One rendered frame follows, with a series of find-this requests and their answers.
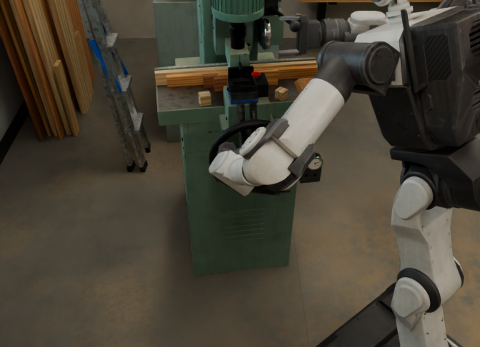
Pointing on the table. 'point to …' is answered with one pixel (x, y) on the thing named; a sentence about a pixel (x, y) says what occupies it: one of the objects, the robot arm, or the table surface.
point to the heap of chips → (301, 83)
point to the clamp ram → (240, 72)
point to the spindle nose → (237, 35)
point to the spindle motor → (238, 3)
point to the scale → (227, 63)
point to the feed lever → (271, 7)
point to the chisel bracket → (233, 56)
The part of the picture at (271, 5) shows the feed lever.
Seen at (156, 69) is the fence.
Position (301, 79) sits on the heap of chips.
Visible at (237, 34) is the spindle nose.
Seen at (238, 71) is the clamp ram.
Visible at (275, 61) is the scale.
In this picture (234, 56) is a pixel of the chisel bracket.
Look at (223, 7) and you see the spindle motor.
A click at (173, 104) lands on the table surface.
